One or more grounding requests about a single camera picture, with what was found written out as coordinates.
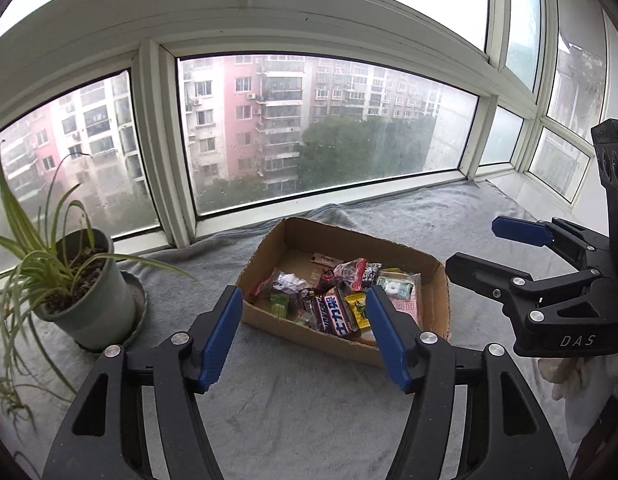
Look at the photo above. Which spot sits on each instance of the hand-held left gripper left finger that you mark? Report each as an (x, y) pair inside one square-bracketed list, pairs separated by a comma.
[(221, 335)]

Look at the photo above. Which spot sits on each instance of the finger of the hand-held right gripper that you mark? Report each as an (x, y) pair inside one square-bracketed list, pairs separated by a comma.
[(519, 230), (479, 275)]

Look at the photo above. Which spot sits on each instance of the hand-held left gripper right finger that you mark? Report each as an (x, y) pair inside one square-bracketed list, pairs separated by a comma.
[(386, 340)]

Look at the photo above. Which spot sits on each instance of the yellow snack packet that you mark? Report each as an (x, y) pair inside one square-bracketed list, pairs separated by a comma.
[(358, 310)]

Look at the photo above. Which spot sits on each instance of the green candy packet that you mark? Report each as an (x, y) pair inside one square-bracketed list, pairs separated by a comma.
[(394, 287)]

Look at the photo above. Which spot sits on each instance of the red white blue chocolate bar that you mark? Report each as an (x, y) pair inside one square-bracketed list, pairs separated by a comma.
[(337, 316)]

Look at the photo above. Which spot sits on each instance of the brown cardboard box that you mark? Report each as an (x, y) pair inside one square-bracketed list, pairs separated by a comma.
[(284, 325)]

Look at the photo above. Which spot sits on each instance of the black white candy packet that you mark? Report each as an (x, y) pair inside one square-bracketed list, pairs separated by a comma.
[(373, 272)]

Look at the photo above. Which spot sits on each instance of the red date packet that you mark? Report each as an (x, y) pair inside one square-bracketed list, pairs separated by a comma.
[(269, 285)]

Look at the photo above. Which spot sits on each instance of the brown chocolate bar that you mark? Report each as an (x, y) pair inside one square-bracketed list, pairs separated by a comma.
[(320, 312)]

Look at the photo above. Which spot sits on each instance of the red clear snack packet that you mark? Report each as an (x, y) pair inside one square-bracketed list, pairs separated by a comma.
[(349, 272)]

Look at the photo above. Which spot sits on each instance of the dark brown snack packet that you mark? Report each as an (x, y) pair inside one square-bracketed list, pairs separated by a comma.
[(307, 299)]

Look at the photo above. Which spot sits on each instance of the person's right hand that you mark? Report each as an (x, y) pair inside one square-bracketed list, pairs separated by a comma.
[(564, 375)]

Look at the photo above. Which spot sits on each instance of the green pot saucer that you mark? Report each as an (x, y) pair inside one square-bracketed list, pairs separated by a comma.
[(136, 305)]

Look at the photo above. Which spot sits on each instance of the grey blanket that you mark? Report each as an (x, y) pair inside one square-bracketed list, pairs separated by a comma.
[(299, 410)]

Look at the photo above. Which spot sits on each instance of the green plant pot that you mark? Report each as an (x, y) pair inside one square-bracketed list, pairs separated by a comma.
[(89, 310)]

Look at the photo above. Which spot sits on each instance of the green spider plant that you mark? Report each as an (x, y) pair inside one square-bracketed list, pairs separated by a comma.
[(39, 260)]

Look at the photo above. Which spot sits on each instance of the pink apartment building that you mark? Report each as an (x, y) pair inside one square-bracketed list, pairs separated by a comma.
[(239, 125)]

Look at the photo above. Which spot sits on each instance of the white window frame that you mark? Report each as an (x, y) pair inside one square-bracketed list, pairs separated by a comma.
[(289, 25)]

